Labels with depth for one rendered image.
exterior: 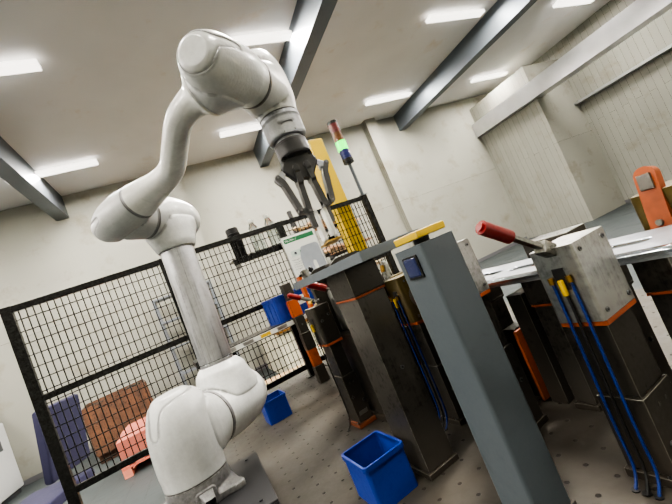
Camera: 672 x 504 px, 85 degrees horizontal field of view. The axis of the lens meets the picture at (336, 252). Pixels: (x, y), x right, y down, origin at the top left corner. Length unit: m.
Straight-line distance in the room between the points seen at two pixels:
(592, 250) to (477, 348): 0.22
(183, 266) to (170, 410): 0.41
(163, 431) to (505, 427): 0.76
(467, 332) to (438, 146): 10.08
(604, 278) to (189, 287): 1.01
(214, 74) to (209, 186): 7.39
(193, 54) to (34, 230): 7.60
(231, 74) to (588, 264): 0.64
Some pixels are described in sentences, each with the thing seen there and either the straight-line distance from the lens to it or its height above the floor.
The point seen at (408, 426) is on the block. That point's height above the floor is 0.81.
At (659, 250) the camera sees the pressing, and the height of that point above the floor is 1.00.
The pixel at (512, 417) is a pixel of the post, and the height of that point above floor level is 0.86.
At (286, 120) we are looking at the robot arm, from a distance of 0.84.
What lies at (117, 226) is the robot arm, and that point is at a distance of 1.15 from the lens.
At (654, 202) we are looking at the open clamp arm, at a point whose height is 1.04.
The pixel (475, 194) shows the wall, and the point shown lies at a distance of 10.74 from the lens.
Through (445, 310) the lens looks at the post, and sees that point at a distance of 0.56.
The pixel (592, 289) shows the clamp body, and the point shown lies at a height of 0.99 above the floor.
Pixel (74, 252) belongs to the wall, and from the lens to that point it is 7.96.
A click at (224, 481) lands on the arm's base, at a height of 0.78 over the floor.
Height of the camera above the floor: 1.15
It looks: 3 degrees up
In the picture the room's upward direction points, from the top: 23 degrees counter-clockwise
